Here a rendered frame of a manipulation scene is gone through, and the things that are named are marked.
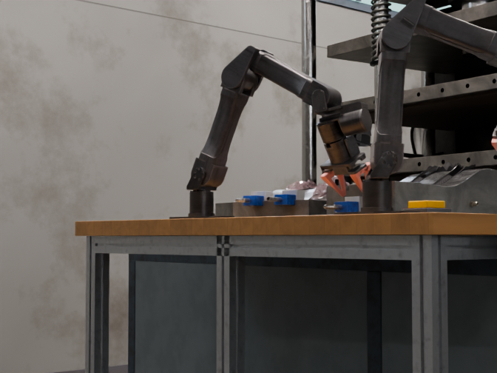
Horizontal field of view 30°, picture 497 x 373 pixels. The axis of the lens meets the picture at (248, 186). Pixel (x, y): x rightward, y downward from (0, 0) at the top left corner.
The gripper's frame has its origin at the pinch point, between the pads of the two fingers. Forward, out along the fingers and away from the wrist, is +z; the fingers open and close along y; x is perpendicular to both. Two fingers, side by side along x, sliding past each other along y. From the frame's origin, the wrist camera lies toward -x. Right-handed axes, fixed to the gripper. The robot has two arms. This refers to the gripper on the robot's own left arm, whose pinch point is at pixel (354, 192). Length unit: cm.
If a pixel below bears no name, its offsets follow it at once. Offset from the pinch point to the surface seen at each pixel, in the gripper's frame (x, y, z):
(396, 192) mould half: -4.3, -9.1, 2.3
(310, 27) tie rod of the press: -116, 112, -19
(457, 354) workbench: 17.1, -30.4, 32.2
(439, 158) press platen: -87, 46, 30
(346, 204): 5.8, -2.0, 0.3
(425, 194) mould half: -12.9, -10.1, 7.4
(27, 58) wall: -62, 241, -46
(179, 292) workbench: 4, 90, 32
